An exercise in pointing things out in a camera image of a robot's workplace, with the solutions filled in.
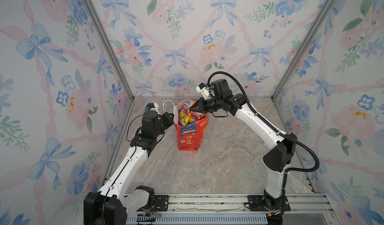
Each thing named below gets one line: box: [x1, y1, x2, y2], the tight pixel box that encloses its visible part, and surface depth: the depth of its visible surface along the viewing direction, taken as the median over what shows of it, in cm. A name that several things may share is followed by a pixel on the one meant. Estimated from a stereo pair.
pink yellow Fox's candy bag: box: [178, 98, 202, 127], surface depth 79 cm
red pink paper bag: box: [173, 103, 210, 151], surface depth 81 cm
